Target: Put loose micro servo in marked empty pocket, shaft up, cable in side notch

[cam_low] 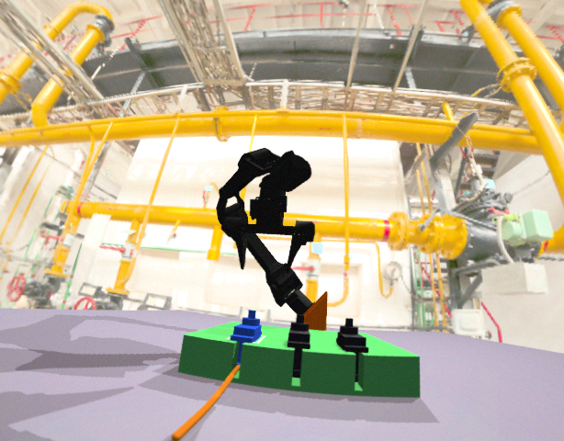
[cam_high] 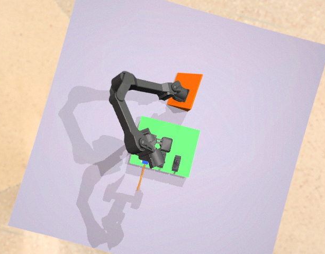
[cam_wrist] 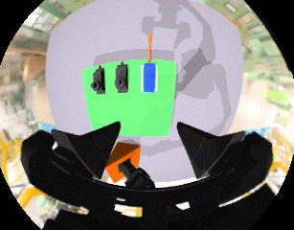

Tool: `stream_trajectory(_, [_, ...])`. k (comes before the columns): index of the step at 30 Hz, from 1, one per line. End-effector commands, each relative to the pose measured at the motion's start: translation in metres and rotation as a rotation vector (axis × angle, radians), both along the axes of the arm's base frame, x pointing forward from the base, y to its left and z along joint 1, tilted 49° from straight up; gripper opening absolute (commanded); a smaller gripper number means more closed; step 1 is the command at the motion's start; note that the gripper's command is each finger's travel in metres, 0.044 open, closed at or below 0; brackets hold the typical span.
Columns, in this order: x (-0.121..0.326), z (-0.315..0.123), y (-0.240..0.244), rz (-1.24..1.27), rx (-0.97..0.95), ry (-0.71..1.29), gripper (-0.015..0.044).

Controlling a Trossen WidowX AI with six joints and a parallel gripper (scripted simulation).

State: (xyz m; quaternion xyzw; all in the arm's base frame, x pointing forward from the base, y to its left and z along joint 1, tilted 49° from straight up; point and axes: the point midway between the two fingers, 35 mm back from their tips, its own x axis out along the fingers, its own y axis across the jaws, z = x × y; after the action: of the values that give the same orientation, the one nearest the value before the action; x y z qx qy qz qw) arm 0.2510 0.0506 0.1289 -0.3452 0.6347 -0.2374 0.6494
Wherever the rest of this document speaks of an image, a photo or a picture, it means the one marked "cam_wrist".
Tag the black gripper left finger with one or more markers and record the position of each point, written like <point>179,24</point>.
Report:
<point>92,148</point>

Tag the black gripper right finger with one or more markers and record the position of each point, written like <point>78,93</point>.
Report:
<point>205,149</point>

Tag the green flat platform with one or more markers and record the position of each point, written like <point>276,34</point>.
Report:
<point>114,92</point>

